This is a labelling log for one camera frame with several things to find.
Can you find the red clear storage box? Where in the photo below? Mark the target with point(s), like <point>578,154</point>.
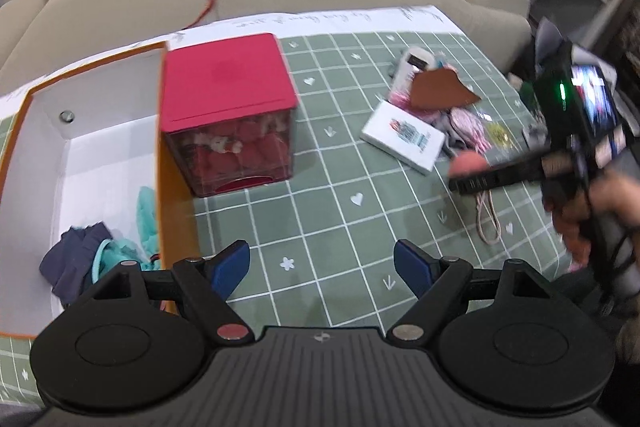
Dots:
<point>225,77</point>

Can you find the salmon pink soft item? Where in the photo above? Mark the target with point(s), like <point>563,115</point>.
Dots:
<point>467,164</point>

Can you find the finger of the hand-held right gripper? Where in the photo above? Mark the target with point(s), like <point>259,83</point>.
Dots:
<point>500,179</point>

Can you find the green grid mat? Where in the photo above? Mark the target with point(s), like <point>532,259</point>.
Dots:
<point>325,207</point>

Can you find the pink striped cloth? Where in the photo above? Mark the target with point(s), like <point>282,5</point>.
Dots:
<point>467,127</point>

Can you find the small white printed box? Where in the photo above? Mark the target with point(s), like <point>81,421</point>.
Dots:
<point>395,137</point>

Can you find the person's right hand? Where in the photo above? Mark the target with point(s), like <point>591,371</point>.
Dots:
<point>570,214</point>

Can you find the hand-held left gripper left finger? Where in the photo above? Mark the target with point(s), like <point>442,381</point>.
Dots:
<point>230,268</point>

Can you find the mint green cloth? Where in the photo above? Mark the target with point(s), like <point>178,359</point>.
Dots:
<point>147,217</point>

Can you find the navy cloth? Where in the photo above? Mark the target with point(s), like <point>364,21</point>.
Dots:
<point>75,257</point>

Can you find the orange white cardboard box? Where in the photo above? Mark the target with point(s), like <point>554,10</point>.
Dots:
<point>100,157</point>

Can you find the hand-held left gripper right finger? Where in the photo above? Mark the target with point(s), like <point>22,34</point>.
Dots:
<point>412,268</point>

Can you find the brown leather piece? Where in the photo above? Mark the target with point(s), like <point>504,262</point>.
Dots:
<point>435,89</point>

